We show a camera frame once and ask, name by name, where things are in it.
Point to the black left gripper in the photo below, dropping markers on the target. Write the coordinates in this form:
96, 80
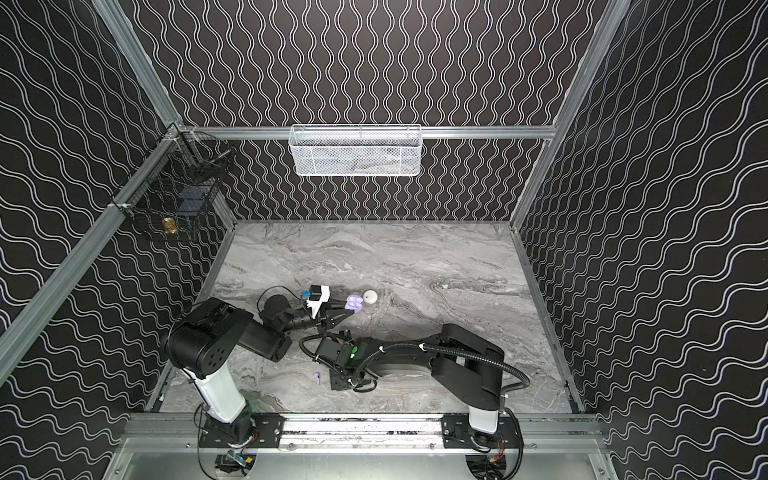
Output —
327, 309

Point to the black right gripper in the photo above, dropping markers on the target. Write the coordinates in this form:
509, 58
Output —
334, 365

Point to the purple earbud charging case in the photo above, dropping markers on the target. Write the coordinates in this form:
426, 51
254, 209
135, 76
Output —
354, 303

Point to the white earbud charging case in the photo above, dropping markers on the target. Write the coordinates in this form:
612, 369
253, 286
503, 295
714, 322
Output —
370, 296

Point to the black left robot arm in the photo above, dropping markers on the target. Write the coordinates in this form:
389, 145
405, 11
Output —
201, 343

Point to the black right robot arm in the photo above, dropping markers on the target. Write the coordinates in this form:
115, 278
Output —
471, 368

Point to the brass fitting in basket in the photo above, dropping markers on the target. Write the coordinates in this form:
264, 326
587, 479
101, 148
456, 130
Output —
170, 226

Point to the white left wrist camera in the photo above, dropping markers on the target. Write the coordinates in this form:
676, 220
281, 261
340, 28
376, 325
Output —
314, 298

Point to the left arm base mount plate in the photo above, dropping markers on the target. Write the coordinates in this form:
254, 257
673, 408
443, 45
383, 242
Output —
259, 431

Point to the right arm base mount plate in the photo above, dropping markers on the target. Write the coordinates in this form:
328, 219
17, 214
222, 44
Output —
458, 434

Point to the white mesh wire basket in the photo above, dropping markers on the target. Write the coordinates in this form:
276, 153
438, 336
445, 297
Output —
356, 150

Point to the black wire basket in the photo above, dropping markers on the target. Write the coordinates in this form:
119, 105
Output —
183, 185

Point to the aluminium front rail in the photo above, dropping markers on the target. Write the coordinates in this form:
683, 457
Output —
362, 433

